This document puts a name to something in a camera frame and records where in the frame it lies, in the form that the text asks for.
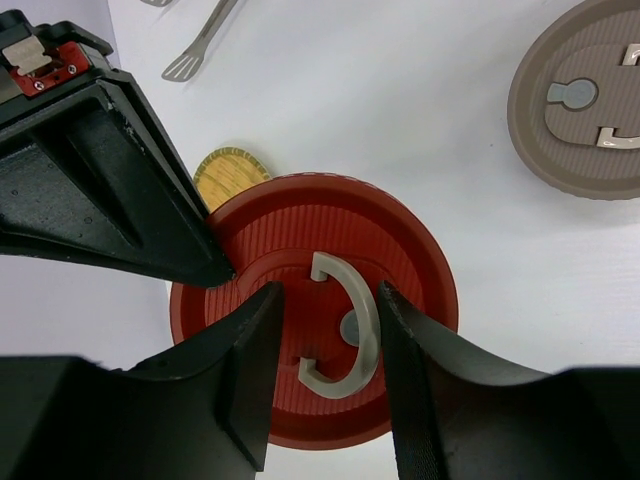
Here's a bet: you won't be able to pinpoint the brown lid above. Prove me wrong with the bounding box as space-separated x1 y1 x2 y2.
507 1 639 200

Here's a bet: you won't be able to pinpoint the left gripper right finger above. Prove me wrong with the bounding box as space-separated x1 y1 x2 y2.
378 283 639 479

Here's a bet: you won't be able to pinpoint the red round lid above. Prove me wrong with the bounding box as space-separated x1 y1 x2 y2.
170 174 459 450

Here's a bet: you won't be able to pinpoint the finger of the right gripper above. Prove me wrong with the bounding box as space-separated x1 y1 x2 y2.
1 72 234 288

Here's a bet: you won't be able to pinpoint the round bamboo tray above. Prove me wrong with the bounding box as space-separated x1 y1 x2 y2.
193 147 271 212

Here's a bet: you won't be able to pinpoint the metal tongs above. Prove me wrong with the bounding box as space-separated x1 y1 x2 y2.
161 0 238 83

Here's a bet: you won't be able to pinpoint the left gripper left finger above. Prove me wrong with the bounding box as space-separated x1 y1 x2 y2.
1 282 285 479

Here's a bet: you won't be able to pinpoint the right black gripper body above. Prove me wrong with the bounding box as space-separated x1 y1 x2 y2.
1 9 114 126

